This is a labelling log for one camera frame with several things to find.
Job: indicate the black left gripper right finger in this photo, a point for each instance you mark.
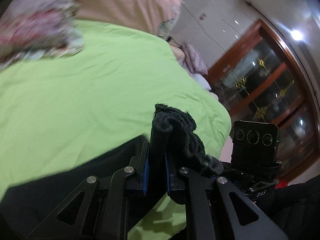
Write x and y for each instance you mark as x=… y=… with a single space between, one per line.
x=214 y=207

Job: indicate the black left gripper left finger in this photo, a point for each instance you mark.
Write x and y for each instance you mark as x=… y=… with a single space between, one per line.
x=97 y=208

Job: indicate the black pants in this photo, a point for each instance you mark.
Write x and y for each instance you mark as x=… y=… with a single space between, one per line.
x=172 y=139

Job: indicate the wooden glass door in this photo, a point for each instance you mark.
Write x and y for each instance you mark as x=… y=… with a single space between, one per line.
x=258 y=79

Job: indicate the green bed sheet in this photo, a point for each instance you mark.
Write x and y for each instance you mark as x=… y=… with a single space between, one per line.
x=65 y=119

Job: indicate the striped purple cloth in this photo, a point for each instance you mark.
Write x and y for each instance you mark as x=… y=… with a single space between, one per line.
x=190 y=59

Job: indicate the pink headboard cushion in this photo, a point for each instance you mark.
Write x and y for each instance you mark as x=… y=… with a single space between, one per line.
x=156 y=17

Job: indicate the floral pillow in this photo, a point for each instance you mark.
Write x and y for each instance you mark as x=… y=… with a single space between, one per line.
x=33 y=29

